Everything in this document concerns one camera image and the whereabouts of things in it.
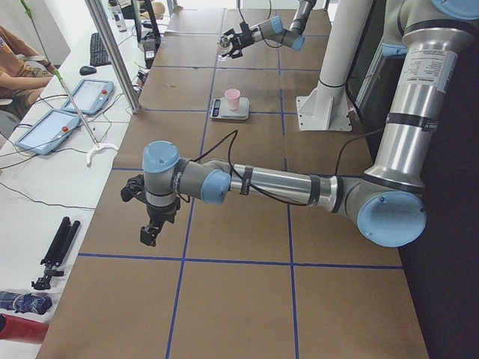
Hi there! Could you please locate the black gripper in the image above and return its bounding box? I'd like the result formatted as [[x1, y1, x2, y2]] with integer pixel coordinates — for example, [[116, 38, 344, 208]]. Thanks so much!
[[120, 175, 180, 246], [219, 22, 257, 59]]

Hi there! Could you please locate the clear glass sauce bottle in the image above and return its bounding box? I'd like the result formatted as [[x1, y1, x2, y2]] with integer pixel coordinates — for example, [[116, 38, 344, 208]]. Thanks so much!
[[217, 34, 232, 61]]

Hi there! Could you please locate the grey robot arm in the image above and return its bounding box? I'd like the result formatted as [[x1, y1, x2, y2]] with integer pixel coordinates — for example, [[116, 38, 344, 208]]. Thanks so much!
[[120, 1, 478, 248], [217, 1, 317, 61]]

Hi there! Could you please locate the digital kitchen scale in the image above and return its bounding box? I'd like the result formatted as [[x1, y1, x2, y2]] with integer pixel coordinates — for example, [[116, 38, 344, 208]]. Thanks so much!
[[209, 96, 250, 120]]

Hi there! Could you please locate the black folded tripod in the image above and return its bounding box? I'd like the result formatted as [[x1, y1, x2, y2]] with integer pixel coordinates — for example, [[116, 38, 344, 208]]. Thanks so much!
[[31, 217, 81, 290]]

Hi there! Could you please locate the white grabber stick tool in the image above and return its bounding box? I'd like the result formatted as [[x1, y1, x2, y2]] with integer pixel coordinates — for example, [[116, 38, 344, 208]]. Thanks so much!
[[52, 69, 119, 167]]

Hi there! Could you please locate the black keyboard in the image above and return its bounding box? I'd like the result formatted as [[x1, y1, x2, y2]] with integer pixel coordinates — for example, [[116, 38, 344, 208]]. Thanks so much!
[[89, 33, 111, 67]]

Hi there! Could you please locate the blue teach pendant near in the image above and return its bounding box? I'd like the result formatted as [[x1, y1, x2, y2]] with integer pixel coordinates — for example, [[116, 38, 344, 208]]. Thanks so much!
[[15, 109, 80, 155]]

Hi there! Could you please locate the blue teach pendant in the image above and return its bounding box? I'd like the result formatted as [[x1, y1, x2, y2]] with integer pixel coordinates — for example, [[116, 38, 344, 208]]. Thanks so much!
[[15, 109, 80, 155], [73, 79, 115, 115]]

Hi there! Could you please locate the blue teach pendant far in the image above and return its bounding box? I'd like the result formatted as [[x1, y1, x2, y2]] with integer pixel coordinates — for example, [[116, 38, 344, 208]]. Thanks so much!
[[73, 79, 115, 115]]

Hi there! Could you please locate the black computer mouse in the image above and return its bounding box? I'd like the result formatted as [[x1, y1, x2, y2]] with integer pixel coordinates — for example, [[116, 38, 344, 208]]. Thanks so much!
[[79, 66, 97, 76]]

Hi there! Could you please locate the red cylinder bottle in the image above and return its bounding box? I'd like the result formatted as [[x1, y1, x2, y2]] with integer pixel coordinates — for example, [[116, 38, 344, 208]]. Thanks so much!
[[0, 314, 49, 344]]

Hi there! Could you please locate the seated person orange shirt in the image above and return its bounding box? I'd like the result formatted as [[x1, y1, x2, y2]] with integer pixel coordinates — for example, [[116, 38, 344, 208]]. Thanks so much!
[[1, 26, 56, 119]]

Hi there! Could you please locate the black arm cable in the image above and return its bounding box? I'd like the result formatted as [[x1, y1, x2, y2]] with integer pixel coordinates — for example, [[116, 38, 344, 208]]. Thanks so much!
[[190, 126, 386, 206], [236, 0, 281, 48]]

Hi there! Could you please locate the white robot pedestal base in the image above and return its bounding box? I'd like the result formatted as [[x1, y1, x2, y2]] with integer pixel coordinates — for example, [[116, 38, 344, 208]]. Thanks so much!
[[296, 0, 373, 132]]

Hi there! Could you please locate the aluminium frame post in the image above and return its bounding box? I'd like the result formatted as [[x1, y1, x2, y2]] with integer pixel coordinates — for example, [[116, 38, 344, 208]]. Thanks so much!
[[85, 0, 141, 114]]

